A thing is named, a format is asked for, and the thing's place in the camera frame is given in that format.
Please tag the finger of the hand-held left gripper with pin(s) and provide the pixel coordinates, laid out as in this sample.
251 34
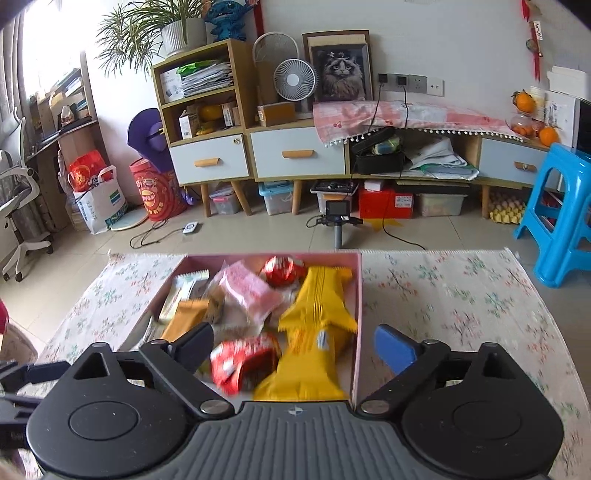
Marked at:
37 374
18 405

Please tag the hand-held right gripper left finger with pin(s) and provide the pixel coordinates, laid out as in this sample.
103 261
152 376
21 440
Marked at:
196 344

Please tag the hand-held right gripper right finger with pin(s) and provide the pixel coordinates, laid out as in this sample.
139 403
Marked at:
395 346

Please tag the mustard snack packet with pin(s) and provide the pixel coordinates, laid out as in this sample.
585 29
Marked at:
187 321

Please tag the pink storage box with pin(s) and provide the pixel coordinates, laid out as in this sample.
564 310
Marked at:
358 323

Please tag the pale green snack packet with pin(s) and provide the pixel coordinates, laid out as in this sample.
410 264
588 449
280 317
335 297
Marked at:
182 293

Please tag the pink snack packet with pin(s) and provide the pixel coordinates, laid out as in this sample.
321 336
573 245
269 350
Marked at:
249 290

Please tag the yellow snack packet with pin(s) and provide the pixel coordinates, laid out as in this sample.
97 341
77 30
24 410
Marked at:
304 369
318 300

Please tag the red triangular snack packet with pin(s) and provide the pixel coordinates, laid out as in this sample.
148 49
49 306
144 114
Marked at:
279 270

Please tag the floral tablecloth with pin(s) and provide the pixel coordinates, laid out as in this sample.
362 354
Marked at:
461 300

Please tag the round white floor scale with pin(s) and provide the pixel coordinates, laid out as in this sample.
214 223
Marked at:
129 220

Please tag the red box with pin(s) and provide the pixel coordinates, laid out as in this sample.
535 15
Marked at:
385 205

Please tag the clear storage bin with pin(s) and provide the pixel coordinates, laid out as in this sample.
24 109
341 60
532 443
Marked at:
226 201

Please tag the clear bin with orange contents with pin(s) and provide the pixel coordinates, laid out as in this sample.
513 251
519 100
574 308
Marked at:
441 205

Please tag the red cartoon drum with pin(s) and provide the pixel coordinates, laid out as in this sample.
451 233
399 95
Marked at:
157 194

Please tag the blue-lid storage bin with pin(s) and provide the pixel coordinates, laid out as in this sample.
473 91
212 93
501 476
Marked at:
277 201

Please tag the white shopping bag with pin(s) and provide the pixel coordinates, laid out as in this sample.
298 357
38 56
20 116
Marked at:
99 207

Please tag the white drawer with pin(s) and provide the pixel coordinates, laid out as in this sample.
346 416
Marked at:
298 168
207 175
508 154

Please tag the black electronic device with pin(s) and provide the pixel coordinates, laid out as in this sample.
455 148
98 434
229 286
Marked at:
333 187

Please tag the egg carton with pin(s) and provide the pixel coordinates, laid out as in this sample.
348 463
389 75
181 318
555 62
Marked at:
507 210

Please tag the black bag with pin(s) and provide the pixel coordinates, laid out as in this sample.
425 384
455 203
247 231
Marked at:
376 161

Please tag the white office chair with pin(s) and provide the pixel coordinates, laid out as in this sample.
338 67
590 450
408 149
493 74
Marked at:
18 184

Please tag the folded pale cloths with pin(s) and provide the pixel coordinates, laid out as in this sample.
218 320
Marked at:
441 159

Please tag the red gift bag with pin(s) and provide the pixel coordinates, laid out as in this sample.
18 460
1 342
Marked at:
85 173

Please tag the low wooden cabinet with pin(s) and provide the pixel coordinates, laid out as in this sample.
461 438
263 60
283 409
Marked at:
471 152

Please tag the yellow bananas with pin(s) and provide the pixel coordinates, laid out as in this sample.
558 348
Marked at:
206 130

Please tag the purple plush hat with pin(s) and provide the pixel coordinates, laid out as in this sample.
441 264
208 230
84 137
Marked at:
147 134

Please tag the small white carton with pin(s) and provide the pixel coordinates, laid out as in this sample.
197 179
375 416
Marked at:
188 124

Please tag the orange fruit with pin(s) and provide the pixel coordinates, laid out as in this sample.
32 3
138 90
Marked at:
211 113

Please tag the small medicine boxes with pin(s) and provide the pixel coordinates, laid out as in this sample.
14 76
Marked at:
230 114

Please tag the pink cherry-print cloth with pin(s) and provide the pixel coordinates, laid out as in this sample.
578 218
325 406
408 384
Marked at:
438 117

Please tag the wooden bookshelf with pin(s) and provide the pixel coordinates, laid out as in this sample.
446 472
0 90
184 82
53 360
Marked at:
69 138

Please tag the wooden drawer cabinet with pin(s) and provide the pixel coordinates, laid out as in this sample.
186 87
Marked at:
295 122

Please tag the cardboard box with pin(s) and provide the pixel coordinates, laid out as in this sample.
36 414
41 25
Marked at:
276 114

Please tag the blue plastic stool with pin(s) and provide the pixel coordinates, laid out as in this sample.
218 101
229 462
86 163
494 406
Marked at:
565 161

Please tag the tall wooden shelf cabinet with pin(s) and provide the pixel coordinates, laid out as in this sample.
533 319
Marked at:
157 92

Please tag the glass jar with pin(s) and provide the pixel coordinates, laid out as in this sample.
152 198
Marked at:
521 124

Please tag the white appliance box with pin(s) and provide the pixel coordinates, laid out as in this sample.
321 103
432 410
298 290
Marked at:
171 87

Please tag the stack of papers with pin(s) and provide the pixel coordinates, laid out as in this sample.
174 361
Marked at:
207 78

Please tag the orange with leaves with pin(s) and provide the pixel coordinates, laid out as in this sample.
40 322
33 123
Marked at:
524 102

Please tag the framed cat picture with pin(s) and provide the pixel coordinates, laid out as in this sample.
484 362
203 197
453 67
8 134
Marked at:
339 69

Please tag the small white desk fan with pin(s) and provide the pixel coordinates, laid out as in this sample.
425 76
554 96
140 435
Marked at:
295 79

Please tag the white canister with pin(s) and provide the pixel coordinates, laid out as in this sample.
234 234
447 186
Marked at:
538 97

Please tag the white microwave oven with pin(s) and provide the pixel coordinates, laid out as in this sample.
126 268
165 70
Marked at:
582 124

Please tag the large white fan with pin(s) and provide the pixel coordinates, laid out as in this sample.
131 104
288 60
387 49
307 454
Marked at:
272 46

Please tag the green potted plant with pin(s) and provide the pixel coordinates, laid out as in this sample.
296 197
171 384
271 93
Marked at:
138 32

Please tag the blue plush toy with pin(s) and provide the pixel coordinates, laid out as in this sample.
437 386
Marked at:
226 21

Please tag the red hanging ornament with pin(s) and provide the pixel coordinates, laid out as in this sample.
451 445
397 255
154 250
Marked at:
535 41

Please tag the camera on tripod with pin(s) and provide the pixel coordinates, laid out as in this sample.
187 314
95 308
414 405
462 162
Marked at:
337 212

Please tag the white wall socket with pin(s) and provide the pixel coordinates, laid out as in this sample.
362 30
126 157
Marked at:
435 86

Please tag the grey wall socket panel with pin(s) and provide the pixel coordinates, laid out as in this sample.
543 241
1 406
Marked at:
408 82

